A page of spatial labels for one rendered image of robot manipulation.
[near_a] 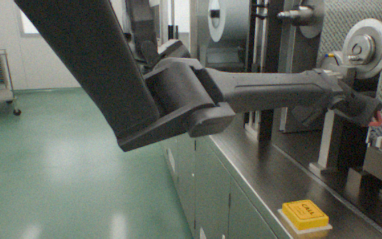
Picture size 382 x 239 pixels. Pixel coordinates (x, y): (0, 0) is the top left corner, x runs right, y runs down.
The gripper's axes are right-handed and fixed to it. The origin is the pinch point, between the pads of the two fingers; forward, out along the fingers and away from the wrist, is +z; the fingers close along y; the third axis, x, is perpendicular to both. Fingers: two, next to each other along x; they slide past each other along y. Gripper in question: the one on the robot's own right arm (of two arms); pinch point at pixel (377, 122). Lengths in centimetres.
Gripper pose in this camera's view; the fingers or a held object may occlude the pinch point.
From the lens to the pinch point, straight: 88.7
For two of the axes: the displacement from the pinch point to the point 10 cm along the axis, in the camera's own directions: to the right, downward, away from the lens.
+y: 2.4, 3.2, -9.2
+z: 8.3, 4.2, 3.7
